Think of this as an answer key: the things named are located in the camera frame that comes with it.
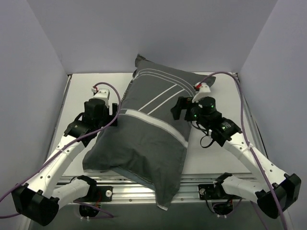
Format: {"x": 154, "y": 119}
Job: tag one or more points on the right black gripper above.
{"x": 186, "y": 108}

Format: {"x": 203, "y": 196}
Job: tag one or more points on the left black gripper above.
{"x": 114, "y": 111}

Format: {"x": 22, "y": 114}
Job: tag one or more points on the pillowcase grey outside blue inside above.
{"x": 148, "y": 146}

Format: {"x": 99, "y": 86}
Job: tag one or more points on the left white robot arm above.
{"x": 38, "y": 198}

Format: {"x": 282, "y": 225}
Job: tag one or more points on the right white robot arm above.
{"x": 274, "y": 190}

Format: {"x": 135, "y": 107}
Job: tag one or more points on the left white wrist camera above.
{"x": 102, "y": 94}

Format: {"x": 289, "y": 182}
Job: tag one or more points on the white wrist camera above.
{"x": 102, "y": 94}
{"x": 202, "y": 90}

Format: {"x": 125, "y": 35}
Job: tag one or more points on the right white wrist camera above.
{"x": 202, "y": 90}

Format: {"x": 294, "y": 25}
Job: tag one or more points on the aluminium rail frame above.
{"x": 205, "y": 160}

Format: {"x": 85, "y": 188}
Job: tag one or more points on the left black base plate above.
{"x": 105, "y": 192}

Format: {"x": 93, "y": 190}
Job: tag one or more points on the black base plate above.
{"x": 207, "y": 191}
{"x": 105, "y": 192}

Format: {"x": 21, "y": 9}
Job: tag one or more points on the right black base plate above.
{"x": 207, "y": 191}

